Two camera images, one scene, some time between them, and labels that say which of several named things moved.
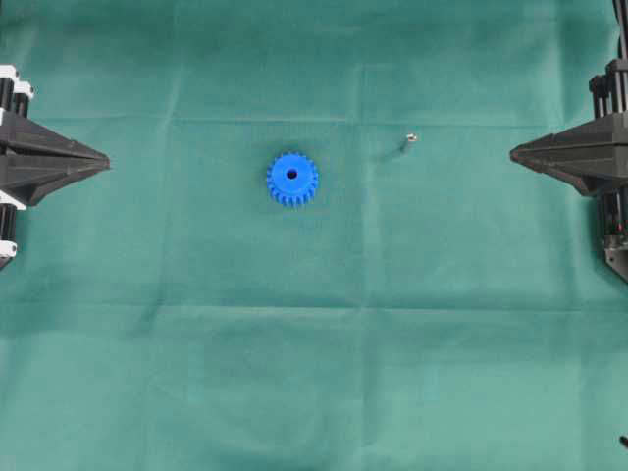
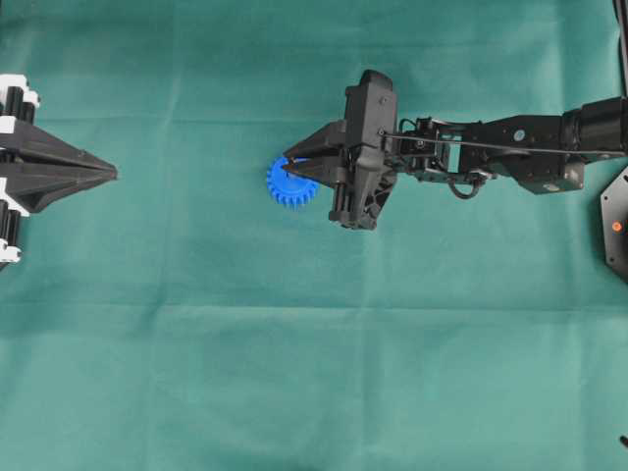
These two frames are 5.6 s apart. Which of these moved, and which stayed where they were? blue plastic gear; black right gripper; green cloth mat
Moved: black right gripper
Stayed: green cloth mat; blue plastic gear
